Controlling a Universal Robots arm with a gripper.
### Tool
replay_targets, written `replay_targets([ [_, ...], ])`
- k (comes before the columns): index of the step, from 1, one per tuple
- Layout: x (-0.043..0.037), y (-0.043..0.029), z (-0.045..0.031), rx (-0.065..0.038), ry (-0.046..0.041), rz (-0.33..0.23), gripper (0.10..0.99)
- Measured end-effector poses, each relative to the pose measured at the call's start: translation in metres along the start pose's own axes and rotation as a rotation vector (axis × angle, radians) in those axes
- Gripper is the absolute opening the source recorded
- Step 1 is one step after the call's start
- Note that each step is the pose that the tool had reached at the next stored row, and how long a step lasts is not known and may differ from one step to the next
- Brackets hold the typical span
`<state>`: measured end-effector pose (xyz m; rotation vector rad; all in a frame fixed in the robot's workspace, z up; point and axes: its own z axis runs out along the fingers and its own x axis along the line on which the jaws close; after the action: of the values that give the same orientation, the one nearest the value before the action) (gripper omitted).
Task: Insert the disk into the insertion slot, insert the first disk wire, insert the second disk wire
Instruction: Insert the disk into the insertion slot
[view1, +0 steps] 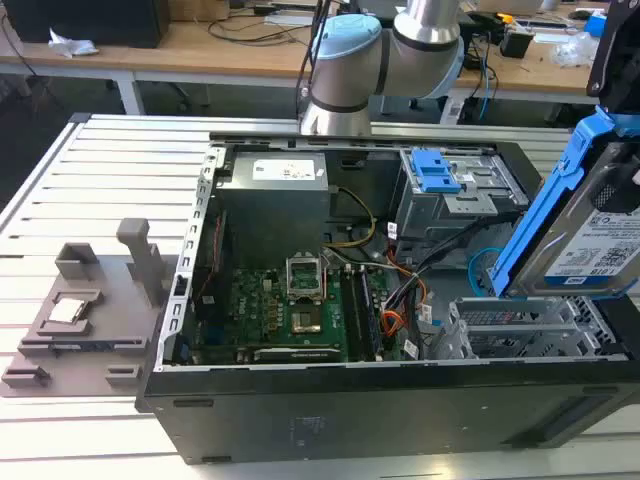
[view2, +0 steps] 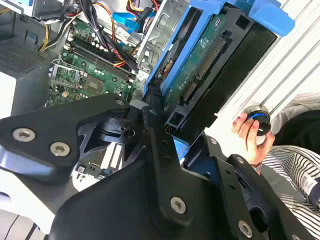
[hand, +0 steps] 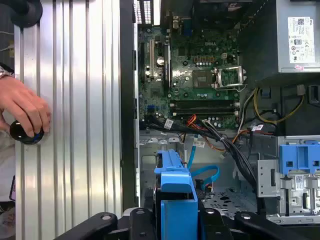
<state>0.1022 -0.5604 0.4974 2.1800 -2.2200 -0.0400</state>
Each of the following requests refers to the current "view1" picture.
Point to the blue plastic drive latch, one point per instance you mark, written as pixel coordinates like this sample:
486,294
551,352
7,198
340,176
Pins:
432,172

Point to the black PC case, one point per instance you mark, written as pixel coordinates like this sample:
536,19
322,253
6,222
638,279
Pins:
350,415

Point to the hard disk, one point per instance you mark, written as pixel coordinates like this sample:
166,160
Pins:
565,235

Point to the crumpled white paper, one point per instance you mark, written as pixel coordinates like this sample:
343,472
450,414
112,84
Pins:
70,44

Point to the blue cardboard box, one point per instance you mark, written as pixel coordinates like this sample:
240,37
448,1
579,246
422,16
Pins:
596,22

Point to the black graphics card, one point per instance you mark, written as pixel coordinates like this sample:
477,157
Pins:
297,355

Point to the CPU socket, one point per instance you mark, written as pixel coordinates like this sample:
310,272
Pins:
306,321

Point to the thin metal locking lever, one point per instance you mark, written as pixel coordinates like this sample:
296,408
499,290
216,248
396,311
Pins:
325,280

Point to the silver CPU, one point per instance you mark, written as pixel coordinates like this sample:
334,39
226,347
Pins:
67,310

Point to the small black box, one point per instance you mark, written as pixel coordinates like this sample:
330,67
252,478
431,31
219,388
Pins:
516,44

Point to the grey power supply unit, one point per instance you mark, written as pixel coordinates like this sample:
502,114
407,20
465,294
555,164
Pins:
275,210

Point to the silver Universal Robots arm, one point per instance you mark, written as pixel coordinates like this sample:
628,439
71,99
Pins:
345,75

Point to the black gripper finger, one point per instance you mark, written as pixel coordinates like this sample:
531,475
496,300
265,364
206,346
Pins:
622,187

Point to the green motherboard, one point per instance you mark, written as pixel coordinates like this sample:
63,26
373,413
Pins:
260,305

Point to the grey optical drive cage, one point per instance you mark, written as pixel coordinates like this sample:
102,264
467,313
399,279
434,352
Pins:
430,215

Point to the wooden desk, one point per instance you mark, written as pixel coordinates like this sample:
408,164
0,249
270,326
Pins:
200,55

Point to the clear plastic bag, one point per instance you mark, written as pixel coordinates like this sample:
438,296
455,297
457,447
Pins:
575,50

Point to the large black box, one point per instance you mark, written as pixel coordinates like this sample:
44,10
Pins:
85,22

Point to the grey metal disk bay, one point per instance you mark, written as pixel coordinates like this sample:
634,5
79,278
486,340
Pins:
520,330

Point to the grey parts rack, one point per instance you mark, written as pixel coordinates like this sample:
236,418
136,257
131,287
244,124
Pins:
115,320

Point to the RAM stick in slot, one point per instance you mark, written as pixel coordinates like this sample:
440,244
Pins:
370,315

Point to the RAM stick with blue label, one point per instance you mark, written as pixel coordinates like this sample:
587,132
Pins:
80,345

